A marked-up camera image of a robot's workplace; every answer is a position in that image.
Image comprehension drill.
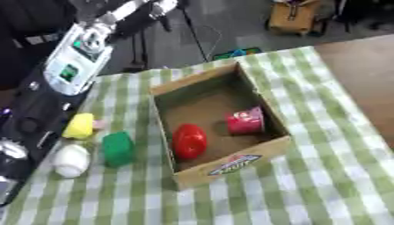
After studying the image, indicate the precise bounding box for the small pink toy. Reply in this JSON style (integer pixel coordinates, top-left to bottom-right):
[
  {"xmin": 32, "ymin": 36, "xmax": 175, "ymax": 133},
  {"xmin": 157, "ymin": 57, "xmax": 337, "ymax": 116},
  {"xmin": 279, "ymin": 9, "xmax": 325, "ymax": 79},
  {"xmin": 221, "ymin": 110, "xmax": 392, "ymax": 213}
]
[{"xmin": 91, "ymin": 119, "xmax": 110, "ymax": 131}]

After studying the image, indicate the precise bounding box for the green block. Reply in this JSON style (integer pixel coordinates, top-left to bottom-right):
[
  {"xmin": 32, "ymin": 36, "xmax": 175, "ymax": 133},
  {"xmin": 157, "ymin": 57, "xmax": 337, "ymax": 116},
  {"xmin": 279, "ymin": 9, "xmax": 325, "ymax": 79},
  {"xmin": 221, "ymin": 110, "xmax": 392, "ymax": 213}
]
[{"xmin": 99, "ymin": 130, "xmax": 137, "ymax": 169}]

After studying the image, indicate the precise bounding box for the green and blue floor mat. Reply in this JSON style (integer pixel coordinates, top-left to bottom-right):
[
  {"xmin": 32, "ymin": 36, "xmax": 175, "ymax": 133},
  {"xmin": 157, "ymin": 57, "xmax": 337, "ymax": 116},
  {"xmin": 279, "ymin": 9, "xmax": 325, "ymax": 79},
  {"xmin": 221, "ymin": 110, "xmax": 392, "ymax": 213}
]
[{"xmin": 210, "ymin": 47, "xmax": 264, "ymax": 62}]

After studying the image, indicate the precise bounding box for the black tripod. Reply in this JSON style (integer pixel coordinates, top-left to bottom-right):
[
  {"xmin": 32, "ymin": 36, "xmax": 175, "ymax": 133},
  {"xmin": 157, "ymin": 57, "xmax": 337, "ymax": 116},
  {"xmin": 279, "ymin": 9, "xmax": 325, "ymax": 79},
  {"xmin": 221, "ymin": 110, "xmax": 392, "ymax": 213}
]
[{"xmin": 175, "ymin": 0, "xmax": 213, "ymax": 63}]

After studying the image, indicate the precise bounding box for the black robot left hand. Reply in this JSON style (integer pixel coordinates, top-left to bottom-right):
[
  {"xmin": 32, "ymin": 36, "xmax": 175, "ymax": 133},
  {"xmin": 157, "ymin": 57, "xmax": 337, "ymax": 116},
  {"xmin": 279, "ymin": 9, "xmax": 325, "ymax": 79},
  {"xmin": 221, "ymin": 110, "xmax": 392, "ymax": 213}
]
[{"xmin": 0, "ymin": 68, "xmax": 98, "ymax": 207}]

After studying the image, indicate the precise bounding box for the yellow block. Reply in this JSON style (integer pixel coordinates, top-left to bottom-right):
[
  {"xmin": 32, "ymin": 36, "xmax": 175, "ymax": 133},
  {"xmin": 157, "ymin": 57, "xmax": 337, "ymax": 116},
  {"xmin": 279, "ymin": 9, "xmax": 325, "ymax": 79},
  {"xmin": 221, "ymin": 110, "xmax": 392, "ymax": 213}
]
[{"xmin": 62, "ymin": 112, "xmax": 98, "ymax": 141}]

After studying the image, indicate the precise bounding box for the red can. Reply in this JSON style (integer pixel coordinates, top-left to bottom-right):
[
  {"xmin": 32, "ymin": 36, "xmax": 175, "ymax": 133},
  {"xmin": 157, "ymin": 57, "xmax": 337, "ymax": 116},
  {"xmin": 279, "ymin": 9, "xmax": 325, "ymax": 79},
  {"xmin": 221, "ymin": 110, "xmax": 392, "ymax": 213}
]
[{"xmin": 224, "ymin": 105, "xmax": 266, "ymax": 136}]

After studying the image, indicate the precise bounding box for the tan bag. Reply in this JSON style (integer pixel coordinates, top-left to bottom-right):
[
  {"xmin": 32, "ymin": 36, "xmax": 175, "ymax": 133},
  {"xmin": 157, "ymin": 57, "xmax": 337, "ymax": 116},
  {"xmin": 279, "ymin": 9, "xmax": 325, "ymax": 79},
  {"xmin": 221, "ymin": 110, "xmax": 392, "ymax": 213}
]
[{"xmin": 265, "ymin": 0, "xmax": 332, "ymax": 38}]

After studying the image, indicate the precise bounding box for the tan cardboard box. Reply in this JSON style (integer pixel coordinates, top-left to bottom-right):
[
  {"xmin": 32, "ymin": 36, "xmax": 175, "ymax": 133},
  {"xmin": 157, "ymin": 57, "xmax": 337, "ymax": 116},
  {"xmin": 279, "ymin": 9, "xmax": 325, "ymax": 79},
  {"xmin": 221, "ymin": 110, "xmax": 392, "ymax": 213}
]
[{"xmin": 148, "ymin": 61, "xmax": 295, "ymax": 191}]

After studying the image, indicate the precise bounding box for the red round toy fruit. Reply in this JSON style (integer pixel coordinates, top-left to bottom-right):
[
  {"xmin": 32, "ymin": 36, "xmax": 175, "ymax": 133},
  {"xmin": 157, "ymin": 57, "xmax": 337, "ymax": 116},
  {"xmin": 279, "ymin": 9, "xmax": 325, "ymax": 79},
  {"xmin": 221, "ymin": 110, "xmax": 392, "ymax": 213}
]
[{"xmin": 171, "ymin": 123, "xmax": 209, "ymax": 161}]

